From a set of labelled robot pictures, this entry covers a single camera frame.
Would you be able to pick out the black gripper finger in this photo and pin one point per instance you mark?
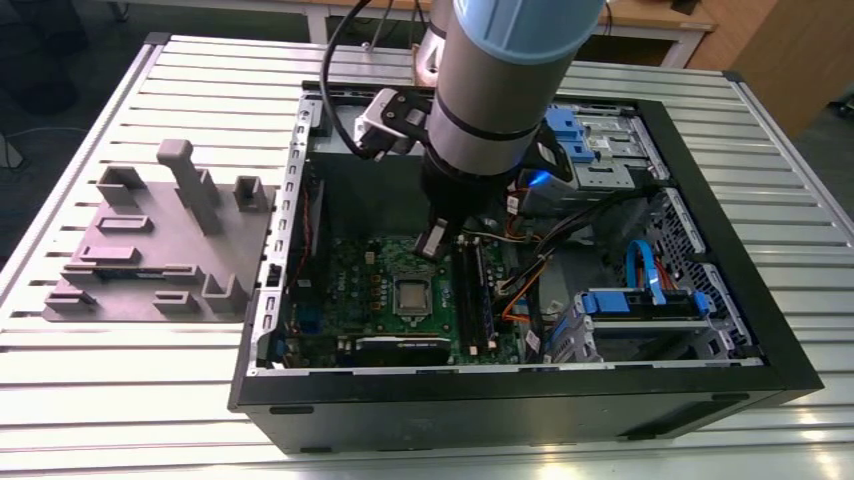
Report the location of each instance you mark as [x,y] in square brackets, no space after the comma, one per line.
[428,242]

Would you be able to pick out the silver square CPU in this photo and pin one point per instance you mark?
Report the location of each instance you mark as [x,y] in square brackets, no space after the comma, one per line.
[412,295]

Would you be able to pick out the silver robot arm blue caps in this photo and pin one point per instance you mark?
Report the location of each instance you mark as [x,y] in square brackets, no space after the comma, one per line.
[487,100]

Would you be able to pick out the black RAM stick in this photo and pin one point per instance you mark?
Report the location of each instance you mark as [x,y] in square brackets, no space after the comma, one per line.
[483,290]

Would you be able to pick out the grey power supply unit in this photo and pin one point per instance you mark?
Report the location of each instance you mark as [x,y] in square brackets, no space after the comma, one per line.
[360,200]

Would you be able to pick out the green motherboard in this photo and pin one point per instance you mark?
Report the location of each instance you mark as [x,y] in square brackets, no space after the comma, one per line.
[347,300]

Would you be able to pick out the blue plastic drive latch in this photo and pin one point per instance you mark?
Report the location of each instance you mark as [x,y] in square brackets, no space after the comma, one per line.
[576,150]

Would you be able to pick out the grey metal drive cage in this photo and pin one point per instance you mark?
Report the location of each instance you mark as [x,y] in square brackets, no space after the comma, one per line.
[600,180]

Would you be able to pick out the black graphics card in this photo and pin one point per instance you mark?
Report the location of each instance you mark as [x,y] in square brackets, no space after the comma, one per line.
[400,350]

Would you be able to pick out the hard disk in blue carrier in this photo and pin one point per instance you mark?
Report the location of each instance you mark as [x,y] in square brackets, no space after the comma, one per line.
[614,302]

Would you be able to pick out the black PC case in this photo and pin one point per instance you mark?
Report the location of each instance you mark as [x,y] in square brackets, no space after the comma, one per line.
[507,415]

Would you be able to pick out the grey metal disk bay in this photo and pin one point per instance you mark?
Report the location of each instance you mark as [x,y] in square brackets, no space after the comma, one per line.
[650,324]

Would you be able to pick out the grey plastic parts rack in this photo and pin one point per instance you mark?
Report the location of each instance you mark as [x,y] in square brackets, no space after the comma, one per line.
[167,250]

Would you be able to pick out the green RAM stick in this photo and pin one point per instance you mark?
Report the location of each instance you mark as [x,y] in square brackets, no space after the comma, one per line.
[127,274]

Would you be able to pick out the brown wooden cabinet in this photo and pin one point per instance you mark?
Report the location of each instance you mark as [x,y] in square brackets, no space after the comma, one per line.
[787,60]

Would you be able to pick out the wrist camera blue light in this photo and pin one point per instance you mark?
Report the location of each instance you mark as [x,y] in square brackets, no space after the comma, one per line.
[556,160]

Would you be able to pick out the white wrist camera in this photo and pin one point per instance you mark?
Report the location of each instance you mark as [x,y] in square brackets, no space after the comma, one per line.
[371,121]

